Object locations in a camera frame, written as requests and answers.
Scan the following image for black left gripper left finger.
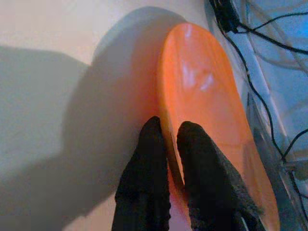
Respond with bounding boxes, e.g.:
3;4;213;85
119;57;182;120
112;115;172;231

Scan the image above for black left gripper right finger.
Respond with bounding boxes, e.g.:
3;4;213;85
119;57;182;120
177;121;267;231

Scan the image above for orange plate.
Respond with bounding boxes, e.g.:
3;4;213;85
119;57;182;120
156;23;281;231

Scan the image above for black power adapter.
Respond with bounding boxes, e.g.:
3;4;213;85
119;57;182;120
209;0;241;33

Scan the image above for thin black cable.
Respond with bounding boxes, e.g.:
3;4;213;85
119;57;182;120
223;24;308;169

